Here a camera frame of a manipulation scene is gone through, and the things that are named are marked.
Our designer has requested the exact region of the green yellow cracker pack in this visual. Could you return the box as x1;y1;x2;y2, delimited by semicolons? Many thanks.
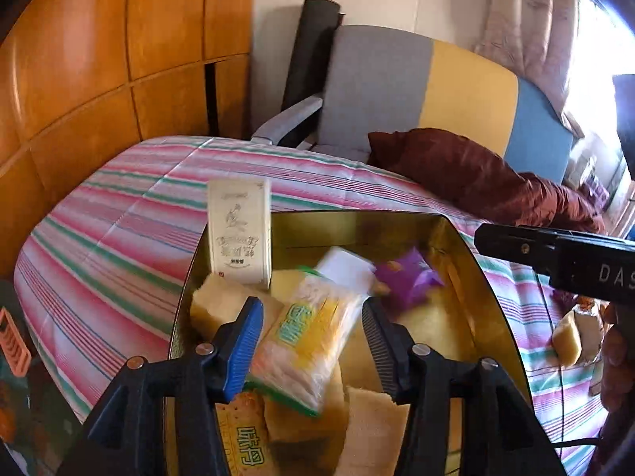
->
245;271;369;417

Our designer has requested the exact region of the purple snack packet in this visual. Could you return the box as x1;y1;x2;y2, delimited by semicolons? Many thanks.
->
373;247;443;314

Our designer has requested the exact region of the white text box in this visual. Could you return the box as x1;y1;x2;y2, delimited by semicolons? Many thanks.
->
314;246;375;294

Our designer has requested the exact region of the right hand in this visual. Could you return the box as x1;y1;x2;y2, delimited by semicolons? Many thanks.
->
600;304;634;413

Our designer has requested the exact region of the yellow sponge cake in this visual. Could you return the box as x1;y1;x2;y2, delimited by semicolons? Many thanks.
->
189;274;283;340

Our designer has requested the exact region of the biscuit pack green text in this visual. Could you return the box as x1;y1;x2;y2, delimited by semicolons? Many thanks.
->
215;391;279;476

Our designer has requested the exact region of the gold tin box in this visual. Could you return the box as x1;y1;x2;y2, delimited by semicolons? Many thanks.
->
169;211;558;475

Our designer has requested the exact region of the small cream box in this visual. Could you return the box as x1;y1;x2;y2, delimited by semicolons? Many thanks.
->
207;176;271;289

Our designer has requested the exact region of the striped bed sheet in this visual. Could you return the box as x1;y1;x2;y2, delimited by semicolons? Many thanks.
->
13;135;609;476

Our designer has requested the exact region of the floral curtain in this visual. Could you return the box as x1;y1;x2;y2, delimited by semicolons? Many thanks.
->
476;0;578;118

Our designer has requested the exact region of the grey yellow blue chair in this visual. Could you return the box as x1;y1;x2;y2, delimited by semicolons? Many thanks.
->
252;25;573;183

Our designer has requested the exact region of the orange wooden wardrobe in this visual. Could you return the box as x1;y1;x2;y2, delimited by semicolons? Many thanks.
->
1;0;253;278

